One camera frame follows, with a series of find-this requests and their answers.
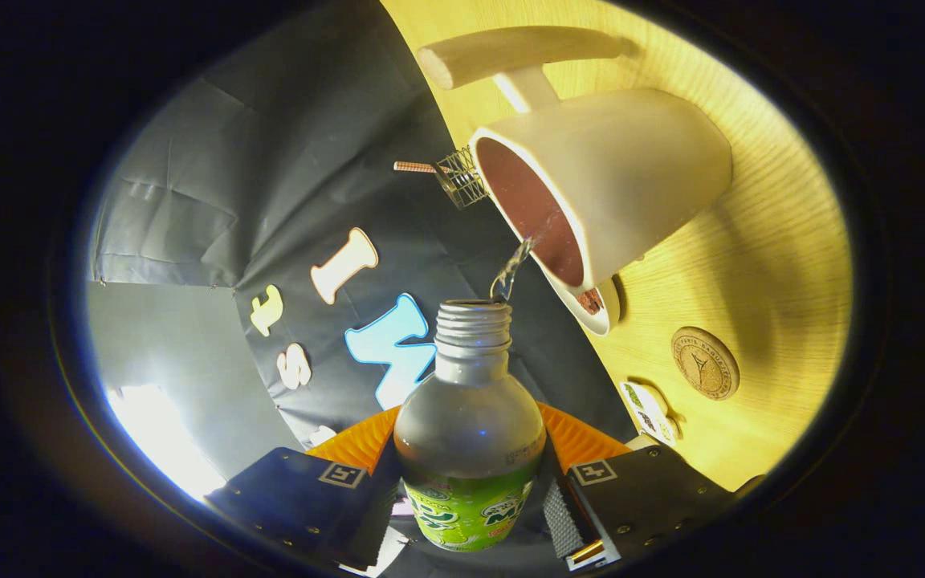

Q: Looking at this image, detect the clear juice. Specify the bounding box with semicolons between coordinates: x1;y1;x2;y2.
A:
489;235;540;303

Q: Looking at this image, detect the round cork coaster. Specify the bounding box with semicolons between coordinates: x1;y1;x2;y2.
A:
670;326;741;401

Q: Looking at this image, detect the wooden table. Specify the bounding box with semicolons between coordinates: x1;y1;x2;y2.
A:
378;0;855;492

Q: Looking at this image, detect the white divided dish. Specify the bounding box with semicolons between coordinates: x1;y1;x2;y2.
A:
619;380;682;448

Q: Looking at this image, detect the white oval plate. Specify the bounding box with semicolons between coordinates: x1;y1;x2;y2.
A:
539;265;622;337

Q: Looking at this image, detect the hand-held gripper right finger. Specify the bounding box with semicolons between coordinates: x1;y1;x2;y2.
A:
539;401;744;572

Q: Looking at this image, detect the white cup wooden handle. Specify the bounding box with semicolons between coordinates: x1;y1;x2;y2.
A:
417;26;735;294

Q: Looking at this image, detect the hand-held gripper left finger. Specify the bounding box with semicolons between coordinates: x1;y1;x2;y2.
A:
206;405;403;572

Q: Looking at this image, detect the silver bottle green label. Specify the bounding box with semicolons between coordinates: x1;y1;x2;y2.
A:
393;299;548;553

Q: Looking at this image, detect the gold wire basket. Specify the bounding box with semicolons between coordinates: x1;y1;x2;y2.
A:
433;146;489;210

